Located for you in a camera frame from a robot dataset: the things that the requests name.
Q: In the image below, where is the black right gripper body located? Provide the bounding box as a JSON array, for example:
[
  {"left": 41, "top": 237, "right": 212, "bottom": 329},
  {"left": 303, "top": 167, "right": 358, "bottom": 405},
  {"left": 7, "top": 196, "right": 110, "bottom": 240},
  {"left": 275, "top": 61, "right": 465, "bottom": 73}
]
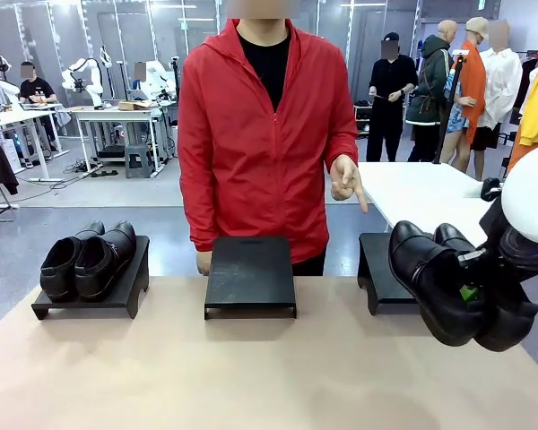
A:
[{"left": 478, "top": 200, "right": 538, "bottom": 284}]

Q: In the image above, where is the large white table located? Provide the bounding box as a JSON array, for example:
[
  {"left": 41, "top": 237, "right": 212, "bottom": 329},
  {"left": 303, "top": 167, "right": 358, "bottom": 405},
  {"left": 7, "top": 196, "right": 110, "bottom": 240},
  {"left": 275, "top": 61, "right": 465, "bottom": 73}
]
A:
[{"left": 357, "top": 160, "right": 512, "bottom": 246}]

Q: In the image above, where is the standing person in black cap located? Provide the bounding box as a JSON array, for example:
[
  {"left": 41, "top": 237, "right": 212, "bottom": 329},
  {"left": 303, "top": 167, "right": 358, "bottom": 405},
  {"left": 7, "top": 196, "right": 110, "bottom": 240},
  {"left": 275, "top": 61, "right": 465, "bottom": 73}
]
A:
[{"left": 366, "top": 31, "right": 419, "bottom": 163}]

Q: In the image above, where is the black camera pole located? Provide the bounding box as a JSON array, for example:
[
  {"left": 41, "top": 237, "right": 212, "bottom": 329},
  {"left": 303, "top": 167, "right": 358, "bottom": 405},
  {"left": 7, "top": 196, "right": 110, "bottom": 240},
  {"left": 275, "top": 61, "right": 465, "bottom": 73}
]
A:
[{"left": 169, "top": 56, "right": 183, "bottom": 129}]

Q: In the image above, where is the mannequin in white shirt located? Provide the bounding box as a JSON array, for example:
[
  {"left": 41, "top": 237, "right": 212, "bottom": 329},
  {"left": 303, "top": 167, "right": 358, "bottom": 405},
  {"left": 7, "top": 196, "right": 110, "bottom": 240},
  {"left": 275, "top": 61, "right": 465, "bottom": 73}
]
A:
[{"left": 470, "top": 20, "right": 525, "bottom": 183}]

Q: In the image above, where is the mannequin in orange garment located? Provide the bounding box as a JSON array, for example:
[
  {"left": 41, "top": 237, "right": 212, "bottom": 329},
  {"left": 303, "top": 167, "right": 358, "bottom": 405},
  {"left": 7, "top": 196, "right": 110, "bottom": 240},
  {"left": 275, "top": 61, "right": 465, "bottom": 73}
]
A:
[{"left": 438, "top": 17, "right": 490, "bottom": 174}]

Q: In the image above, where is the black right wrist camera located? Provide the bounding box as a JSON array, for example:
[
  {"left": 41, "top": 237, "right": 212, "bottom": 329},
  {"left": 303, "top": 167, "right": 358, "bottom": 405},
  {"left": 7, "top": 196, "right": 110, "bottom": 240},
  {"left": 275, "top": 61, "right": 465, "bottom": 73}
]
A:
[{"left": 481, "top": 177, "right": 504, "bottom": 202}]

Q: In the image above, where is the person's left hand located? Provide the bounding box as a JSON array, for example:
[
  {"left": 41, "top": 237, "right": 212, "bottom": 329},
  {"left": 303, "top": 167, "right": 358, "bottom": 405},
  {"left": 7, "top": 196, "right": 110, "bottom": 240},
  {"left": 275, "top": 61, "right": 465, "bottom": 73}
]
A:
[{"left": 329, "top": 154, "right": 369, "bottom": 214}]

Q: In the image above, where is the grey plastic stool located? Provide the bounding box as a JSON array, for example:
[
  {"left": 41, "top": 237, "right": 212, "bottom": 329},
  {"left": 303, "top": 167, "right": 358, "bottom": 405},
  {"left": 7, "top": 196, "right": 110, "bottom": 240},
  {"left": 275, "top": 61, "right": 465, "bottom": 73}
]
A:
[{"left": 125, "top": 145, "right": 154, "bottom": 178}]

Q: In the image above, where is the seated person in black shirt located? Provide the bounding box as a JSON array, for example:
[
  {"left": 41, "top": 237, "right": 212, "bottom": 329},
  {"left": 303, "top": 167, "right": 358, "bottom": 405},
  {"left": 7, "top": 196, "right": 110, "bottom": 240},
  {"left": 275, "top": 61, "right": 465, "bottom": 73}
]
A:
[{"left": 18, "top": 61, "right": 58, "bottom": 152}]

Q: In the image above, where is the person in red jacket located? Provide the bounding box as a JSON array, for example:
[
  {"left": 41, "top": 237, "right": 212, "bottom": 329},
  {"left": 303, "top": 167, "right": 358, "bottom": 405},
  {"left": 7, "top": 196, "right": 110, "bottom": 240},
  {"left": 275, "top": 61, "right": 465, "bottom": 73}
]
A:
[{"left": 178, "top": 17, "right": 360, "bottom": 277}]

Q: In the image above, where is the white shoe rack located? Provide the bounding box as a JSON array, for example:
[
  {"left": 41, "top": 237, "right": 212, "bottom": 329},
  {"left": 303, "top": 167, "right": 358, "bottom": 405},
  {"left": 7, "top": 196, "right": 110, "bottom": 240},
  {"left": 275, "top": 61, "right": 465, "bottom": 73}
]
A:
[{"left": 354, "top": 100, "right": 374, "bottom": 139}]

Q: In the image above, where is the person's right forearm red sleeve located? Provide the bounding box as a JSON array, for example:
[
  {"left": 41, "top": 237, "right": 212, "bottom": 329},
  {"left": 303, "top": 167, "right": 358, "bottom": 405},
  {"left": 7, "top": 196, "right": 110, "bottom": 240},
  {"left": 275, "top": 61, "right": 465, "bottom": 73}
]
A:
[{"left": 178, "top": 165, "right": 223, "bottom": 253}]

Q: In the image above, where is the black shoe stand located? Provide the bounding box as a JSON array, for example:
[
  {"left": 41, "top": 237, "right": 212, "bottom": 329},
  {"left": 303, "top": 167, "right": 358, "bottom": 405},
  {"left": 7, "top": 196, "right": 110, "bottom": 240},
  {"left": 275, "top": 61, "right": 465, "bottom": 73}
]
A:
[
  {"left": 204, "top": 236, "right": 297, "bottom": 321},
  {"left": 30, "top": 235, "right": 151, "bottom": 321},
  {"left": 357, "top": 232, "right": 427, "bottom": 316}
]

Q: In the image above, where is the mannequin in dark green jacket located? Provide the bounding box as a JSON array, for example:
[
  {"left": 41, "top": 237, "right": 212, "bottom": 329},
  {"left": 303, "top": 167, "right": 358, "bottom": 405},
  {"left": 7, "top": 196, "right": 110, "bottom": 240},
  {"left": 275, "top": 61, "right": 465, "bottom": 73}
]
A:
[{"left": 405, "top": 20, "right": 458, "bottom": 163}]

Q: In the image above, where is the seated person in blue shirt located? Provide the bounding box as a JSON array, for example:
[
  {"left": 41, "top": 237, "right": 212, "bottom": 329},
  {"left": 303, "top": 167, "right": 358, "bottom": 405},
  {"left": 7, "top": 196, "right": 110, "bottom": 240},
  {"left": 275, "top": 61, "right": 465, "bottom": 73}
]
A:
[{"left": 131, "top": 61, "right": 150, "bottom": 100}]

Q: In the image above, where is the person's left forearm red sleeve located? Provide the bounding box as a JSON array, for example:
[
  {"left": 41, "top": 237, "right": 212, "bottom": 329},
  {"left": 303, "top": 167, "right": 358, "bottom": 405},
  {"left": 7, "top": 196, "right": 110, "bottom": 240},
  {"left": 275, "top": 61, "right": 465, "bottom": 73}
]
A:
[{"left": 323, "top": 125, "right": 360, "bottom": 174}]

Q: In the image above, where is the white desk with seated person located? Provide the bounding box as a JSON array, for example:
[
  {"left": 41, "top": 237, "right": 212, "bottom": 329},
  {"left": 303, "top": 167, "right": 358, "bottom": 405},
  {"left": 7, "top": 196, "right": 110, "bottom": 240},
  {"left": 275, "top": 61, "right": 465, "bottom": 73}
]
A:
[{"left": 0, "top": 106, "right": 71, "bottom": 180}]

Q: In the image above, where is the flat cardboard box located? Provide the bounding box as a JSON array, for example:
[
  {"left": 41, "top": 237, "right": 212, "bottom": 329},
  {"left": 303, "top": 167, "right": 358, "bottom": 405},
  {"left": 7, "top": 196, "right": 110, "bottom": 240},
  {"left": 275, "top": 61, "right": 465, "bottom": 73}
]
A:
[{"left": 117, "top": 100, "right": 159, "bottom": 112}]

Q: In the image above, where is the white desk with cardboard box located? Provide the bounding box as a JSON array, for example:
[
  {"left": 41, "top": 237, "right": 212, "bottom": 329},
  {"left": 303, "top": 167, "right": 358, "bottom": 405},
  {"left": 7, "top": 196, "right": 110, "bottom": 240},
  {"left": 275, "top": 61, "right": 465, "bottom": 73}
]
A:
[{"left": 70, "top": 105, "right": 178, "bottom": 176}]

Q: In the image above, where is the person's right hand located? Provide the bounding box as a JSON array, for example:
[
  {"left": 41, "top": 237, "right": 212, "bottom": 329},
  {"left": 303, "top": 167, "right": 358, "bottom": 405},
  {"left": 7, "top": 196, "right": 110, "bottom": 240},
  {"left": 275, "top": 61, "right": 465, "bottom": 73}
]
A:
[{"left": 195, "top": 249, "right": 214, "bottom": 277}]

